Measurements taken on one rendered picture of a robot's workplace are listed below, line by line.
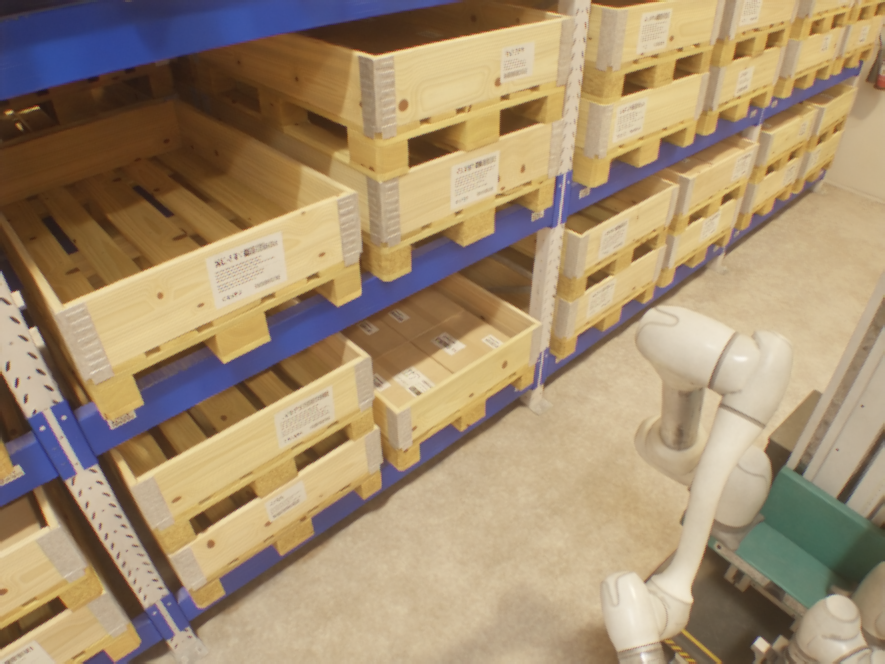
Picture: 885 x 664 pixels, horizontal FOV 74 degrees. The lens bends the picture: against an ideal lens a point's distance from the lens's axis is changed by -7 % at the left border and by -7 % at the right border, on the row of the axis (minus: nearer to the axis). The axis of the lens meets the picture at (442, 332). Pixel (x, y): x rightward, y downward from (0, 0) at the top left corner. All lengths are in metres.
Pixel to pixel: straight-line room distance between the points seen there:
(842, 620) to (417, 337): 1.98
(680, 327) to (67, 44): 1.32
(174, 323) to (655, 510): 2.13
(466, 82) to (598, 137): 0.78
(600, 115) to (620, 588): 1.71
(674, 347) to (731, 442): 0.22
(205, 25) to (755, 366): 1.32
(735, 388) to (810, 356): 2.77
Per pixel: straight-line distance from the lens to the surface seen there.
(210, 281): 1.61
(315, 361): 2.34
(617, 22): 2.42
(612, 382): 3.45
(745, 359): 1.33
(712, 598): 2.38
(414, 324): 2.91
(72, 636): 2.20
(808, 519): 2.01
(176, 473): 1.88
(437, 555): 2.67
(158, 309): 1.58
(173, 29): 1.47
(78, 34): 1.42
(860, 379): 1.75
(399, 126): 1.77
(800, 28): 4.18
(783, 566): 2.03
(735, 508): 1.90
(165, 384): 1.77
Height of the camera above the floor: 2.27
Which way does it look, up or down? 38 degrees down
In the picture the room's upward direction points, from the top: straight up
